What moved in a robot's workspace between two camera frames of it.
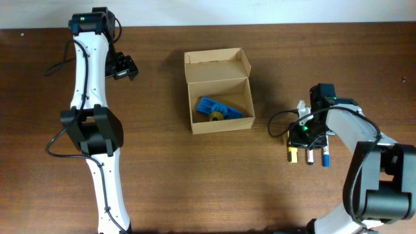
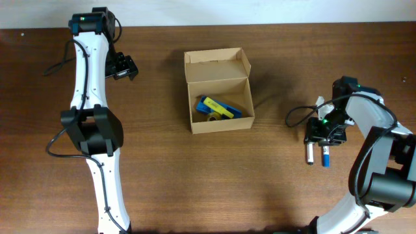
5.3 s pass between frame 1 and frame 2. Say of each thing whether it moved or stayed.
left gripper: stayed
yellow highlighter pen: moved
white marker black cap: stayed
